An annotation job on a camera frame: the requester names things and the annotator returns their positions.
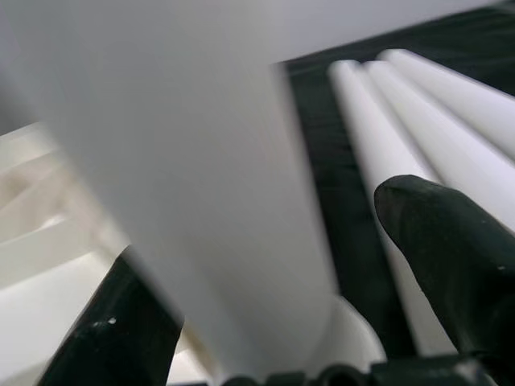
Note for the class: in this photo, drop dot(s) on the white plastic table top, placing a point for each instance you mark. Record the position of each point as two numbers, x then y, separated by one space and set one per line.
40 281

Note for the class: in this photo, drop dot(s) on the white plastic table leg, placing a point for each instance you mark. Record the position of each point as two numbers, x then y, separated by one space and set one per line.
462 92
362 132
422 132
221 201

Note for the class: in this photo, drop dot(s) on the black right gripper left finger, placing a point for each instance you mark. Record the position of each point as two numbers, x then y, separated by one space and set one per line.
120 329

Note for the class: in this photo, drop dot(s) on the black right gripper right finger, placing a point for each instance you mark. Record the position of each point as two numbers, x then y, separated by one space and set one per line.
454 261

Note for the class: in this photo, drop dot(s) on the black table cloth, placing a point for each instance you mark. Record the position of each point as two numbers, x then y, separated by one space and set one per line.
322 161

